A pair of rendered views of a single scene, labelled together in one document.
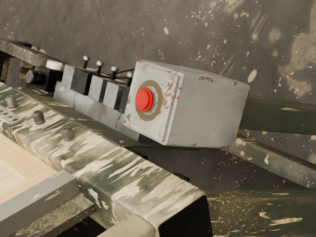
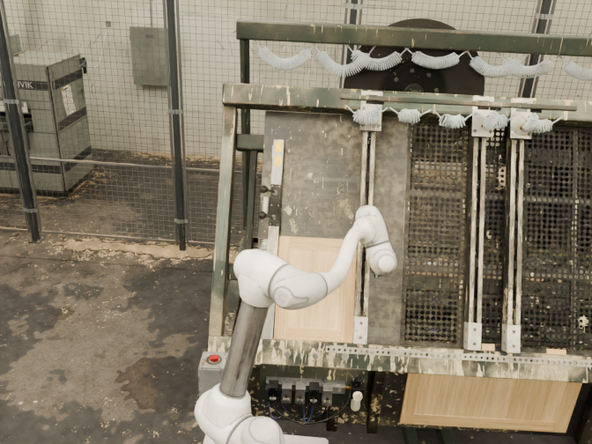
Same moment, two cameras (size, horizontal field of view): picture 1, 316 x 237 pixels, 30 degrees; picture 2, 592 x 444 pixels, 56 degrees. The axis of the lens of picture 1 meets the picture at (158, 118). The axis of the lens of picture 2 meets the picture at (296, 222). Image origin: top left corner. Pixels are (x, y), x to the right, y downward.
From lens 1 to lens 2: 2.29 m
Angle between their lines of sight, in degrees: 65
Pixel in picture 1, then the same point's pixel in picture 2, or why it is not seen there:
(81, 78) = (314, 387)
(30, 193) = (270, 320)
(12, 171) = (299, 326)
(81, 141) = (280, 356)
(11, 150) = (316, 336)
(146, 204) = (219, 342)
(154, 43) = not seen: outside the picture
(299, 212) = not seen: hidden behind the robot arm
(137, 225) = (214, 332)
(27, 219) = not seen: hidden behind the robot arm
